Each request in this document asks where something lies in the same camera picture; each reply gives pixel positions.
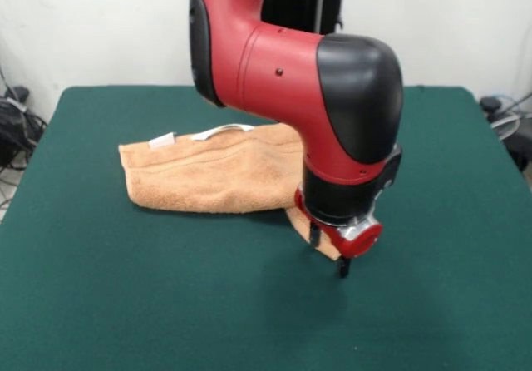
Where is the black cable bundle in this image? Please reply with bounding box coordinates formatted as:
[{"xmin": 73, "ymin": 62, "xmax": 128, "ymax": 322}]
[{"xmin": 0, "ymin": 86, "xmax": 49, "ymax": 172}]

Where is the black round floor foot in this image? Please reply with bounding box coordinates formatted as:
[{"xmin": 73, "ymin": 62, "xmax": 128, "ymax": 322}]
[{"xmin": 480, "ymin": 95, "xmax": 505, "ymax": 113}]

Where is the tan terry towel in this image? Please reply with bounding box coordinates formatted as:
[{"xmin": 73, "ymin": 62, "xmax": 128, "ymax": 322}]
[{"xmin": 118, "ymin": 121, "xmax": 342, "ymax": 262}]

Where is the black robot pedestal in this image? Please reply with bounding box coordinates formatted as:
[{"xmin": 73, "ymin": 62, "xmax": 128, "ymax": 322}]
[{"xmin": 260, "ymin": 0, "xmax": 347, "ymax": 36}]

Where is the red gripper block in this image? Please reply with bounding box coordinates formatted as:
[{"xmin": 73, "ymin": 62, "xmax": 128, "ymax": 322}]
[{"xmin": 293, "ymin": 187, "xmax": 383, "ymax": 279}]

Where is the dark green table cloth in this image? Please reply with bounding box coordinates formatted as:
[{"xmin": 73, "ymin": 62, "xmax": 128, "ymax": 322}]
[{"xmin": 0, "ymin": 84, "xmax": 532, "ymax": 371}]

